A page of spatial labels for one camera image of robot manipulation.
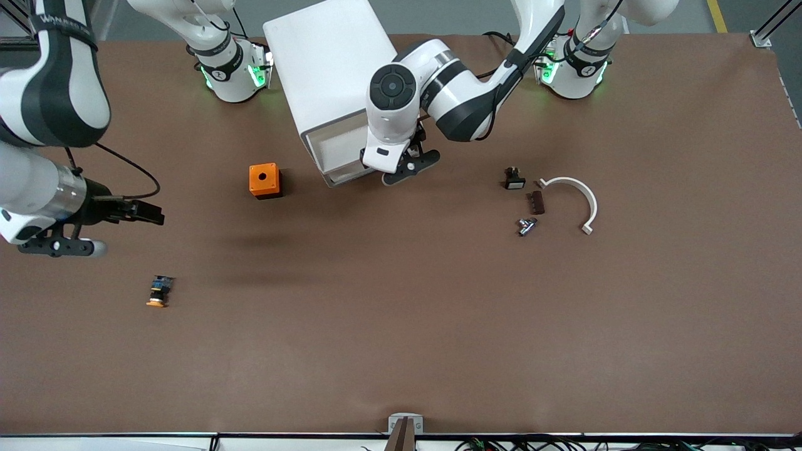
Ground grey metal bracket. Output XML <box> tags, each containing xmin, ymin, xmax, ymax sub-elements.
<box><xmin>387</xmin><ymin>412</ymin><xmax>425</xmax><ymax>451</ymax></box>

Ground white plastic drawer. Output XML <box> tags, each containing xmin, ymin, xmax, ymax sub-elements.
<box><xmin>327</xmin><ymin>168</ymin><xmax>384</xmax><ymax>187</ymax></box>
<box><xmin>311</xmin><ymin>111</ymin><xmax>377</xmax><ymax>178</ymax></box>

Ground orange box with round hole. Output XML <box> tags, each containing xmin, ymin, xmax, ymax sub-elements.
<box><xmin>249</xmin><ymin>163</ymin><xmax>284</xmax><ymax>200</ymax></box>

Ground black arm base cable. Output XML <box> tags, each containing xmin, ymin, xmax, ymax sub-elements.
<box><xmin>482</xmin><ymin>30</ymin><xmax>521</xmax><ymax>51</ymax></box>

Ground white drawer cabinet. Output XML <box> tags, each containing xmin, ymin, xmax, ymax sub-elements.
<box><xmin>262</xmin><ymin>0</ymin><xmax>405</xmax><ymax>189</ymax></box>

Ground tangled black cables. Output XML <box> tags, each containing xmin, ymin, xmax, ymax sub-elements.
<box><xmin>454</xmin><ymin>437</ymin><xmax>802</xmax><ymax>451</ymax></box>

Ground white table edge rail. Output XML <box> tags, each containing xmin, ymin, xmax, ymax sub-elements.
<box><xmin>0</xmin><ymin>431</ymin><xmax>802</xmax><ymax>451</ymax></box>

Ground brown camera pole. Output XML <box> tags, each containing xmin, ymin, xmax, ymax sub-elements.
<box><xmin>383</xmin><ymin>417</ymin><xmax>417</xmax><ymax>451</ymax></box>

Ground orange button with blue base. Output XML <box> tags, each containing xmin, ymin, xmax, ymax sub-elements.
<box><xmin>146</xmin><ymin>274</ymin><xmax>176</xmax><ymax>309</ymax></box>

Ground white half-ring clamp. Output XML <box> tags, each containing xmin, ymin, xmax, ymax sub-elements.
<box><xmin>537</xmin><ymin>177</ymin><xmax>598</xmax><ymax>236</ymax></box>

